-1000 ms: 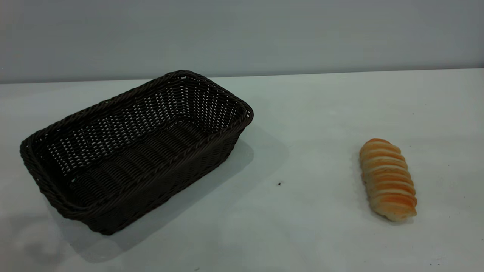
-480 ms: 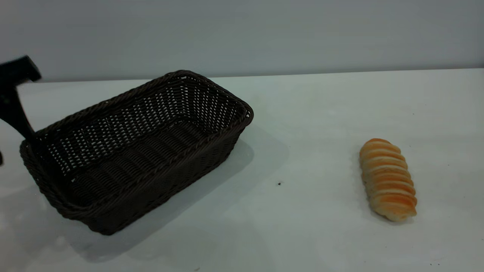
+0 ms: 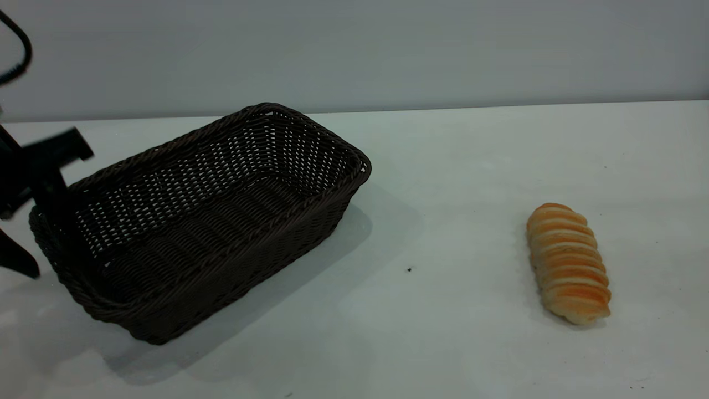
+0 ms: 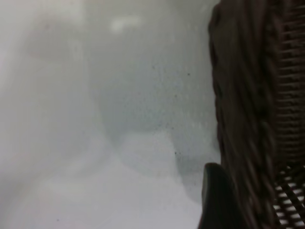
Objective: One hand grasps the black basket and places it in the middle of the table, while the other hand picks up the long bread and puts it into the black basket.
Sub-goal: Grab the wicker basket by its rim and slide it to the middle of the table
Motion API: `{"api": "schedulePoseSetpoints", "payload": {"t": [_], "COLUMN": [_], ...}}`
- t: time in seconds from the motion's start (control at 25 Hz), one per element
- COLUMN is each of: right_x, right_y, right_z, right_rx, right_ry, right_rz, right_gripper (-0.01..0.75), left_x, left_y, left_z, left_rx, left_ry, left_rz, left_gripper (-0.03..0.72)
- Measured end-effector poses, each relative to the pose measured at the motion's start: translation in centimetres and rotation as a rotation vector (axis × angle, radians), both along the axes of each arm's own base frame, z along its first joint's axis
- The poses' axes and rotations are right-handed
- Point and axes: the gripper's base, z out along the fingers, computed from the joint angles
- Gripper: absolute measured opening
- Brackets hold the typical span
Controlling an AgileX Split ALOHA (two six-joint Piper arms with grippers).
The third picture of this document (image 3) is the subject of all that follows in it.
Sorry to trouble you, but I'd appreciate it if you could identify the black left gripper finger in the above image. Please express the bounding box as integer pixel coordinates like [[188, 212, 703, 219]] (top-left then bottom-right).
[[0, 227, 41, 279], [22, 127, 95, 239]]

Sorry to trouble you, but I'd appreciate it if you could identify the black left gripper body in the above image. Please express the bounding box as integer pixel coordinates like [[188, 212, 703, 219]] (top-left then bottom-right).
[[0, 125, 35, 220]]

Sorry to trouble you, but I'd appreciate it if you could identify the black woven wicker basket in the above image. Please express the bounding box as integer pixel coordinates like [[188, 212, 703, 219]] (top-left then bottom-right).
[[29, 103, 372, 345]]

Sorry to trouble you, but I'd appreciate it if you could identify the ridged golden bread loaf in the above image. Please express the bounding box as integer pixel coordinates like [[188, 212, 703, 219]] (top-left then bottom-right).
[[526, 203, 612, 325]]

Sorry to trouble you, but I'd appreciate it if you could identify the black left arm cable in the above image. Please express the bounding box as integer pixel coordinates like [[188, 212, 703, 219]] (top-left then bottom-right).
[[0, 9, 33, 87]]

